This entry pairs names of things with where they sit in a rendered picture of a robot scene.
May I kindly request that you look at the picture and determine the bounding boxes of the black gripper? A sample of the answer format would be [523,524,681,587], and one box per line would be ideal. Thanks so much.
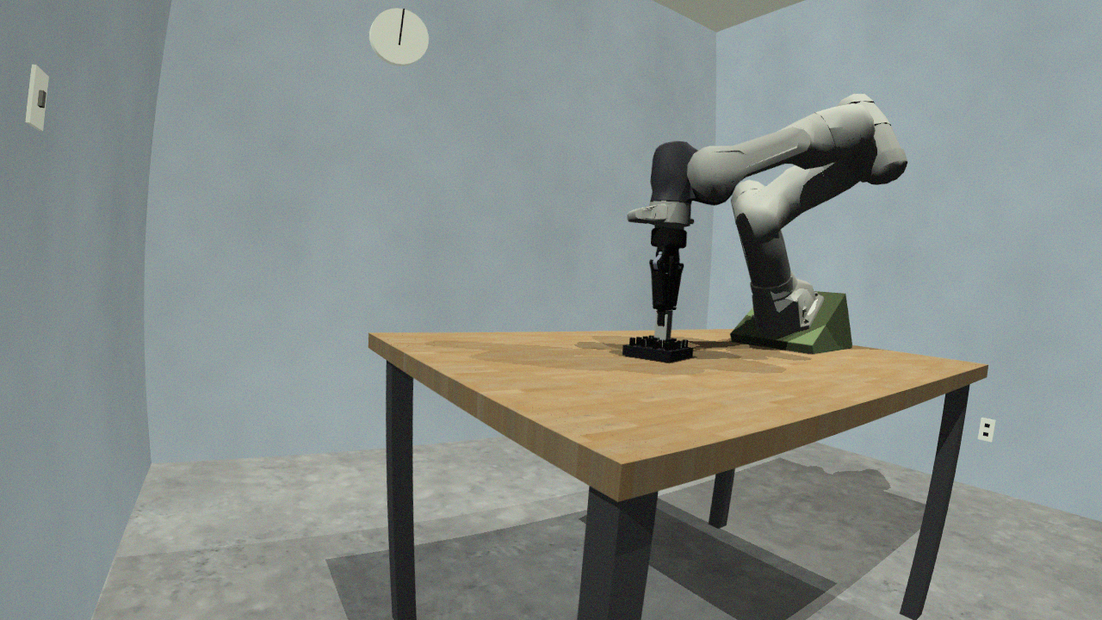
[649,227,687,340]

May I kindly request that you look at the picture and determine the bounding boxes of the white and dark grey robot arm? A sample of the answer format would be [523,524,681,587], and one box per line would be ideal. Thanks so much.
[628,94,907,337]

